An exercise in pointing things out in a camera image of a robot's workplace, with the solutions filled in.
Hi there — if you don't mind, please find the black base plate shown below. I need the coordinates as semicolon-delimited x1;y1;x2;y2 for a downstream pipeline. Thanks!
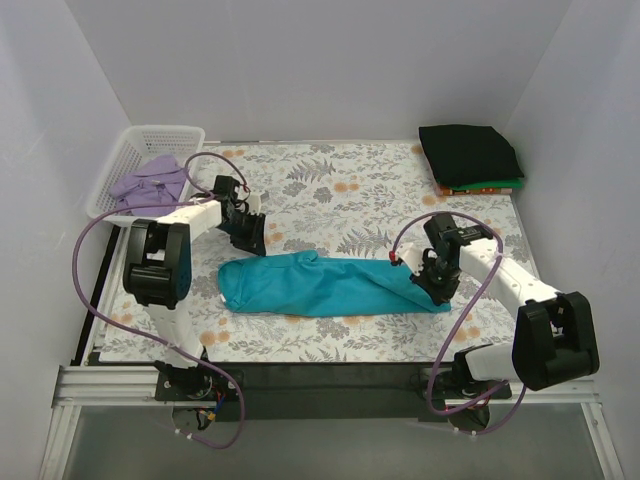
154;361;512;426

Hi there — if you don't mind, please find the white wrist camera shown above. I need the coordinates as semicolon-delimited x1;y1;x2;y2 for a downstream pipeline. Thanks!
389;243;424;275
244;192;270;214

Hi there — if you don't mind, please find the white plastic basket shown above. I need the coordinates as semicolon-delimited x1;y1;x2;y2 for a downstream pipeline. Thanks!
85;125;205;219

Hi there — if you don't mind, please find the purple t shirt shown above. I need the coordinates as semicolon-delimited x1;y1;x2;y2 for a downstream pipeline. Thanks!
109;154;186;217

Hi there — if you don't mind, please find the teal t shirt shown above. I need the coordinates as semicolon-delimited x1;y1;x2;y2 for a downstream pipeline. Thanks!
218;250;451;318

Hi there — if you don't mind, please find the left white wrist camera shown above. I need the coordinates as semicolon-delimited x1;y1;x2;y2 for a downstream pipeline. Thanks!
244;192;270;214

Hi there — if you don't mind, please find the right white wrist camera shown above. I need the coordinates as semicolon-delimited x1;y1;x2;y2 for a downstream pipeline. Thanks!
389;243;424;275

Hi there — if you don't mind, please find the black folded t shirt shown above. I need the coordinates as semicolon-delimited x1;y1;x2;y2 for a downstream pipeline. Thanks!
418;124;524;187

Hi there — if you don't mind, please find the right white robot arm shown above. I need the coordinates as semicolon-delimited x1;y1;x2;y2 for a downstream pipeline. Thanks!
396;212;600;398

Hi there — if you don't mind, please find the floral table mat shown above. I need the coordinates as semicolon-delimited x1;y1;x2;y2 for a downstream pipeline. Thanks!
99;141;557;363

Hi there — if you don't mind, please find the aluminium frame rail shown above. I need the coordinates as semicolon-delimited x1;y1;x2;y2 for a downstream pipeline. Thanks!
40;363;624;479

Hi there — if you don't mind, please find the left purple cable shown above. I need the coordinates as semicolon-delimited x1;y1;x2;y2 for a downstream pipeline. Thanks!
72;151;246;449

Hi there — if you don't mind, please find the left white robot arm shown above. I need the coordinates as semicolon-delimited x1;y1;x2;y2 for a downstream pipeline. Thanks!
123;175;266;400

